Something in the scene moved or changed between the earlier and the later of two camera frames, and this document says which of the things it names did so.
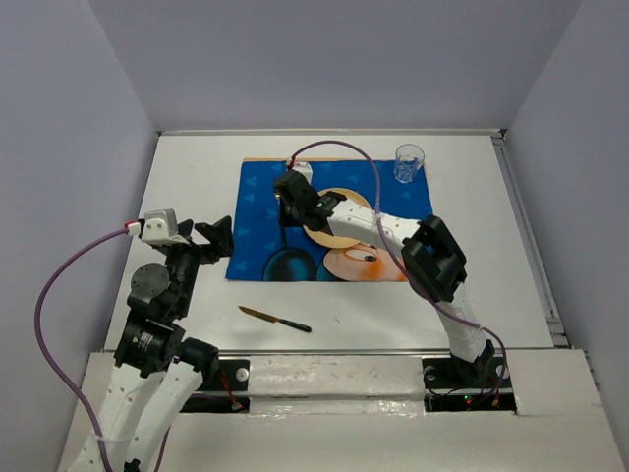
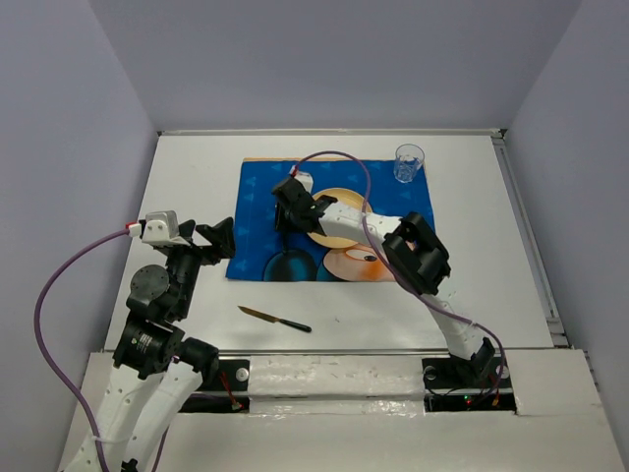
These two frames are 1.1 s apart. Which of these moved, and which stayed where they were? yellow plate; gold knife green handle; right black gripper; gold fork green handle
Moved: gold fork green handle
Stayed: gold knife green handle; yellow plate; right black gripper
